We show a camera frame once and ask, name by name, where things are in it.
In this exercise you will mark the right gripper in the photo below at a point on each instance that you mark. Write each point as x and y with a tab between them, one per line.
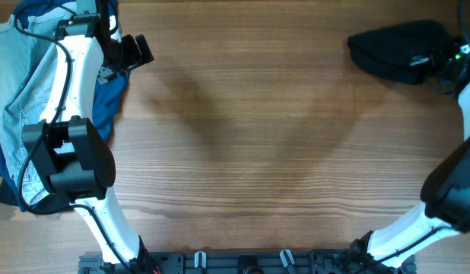
443	52

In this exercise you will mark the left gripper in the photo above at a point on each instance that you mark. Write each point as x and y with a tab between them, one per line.
135	58

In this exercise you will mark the black shorts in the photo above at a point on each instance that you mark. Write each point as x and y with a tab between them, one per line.
405	53

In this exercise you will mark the dark garment under pile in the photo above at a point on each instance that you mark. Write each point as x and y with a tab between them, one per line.
8	195

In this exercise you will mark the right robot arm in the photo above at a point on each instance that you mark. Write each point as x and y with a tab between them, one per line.
444	209

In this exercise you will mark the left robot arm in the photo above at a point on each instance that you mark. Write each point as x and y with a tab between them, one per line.
72	160

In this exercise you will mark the light denim shorts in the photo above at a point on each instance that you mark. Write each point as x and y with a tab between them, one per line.
27	69

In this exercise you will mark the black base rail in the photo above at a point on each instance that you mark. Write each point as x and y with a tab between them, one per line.
285	261

